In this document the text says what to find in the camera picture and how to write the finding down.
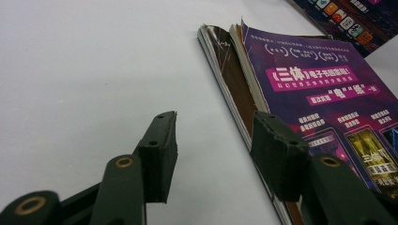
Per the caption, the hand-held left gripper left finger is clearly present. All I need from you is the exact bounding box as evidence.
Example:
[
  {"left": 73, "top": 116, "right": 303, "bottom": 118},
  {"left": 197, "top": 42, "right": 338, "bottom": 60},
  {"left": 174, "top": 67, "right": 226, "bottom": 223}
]
[{"left": 137, "top": 111, "right": 178, "bottom": 204}]

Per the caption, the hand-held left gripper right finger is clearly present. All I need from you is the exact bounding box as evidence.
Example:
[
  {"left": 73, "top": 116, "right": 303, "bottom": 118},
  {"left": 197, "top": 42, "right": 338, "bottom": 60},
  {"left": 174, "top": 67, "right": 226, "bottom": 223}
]
[{"left": 249, "top": 111, "right": 312, "bottom": 203}]

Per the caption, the purple magazine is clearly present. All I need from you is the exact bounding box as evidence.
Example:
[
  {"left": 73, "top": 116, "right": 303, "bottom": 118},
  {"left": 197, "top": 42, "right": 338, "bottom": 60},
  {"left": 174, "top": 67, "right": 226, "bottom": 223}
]
[
  {"left": 229, "top": 18, "right": 398, "bottom": 201},
  {"left": 287, "top": 0, "right": 398, "bottom": 59}
]

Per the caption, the black and red magazine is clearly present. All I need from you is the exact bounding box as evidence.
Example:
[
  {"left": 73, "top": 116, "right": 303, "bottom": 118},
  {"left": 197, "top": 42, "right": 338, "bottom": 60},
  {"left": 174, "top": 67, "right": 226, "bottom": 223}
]
[{"left": 196, "top": 23, "right": 303, "bottom": 225}]

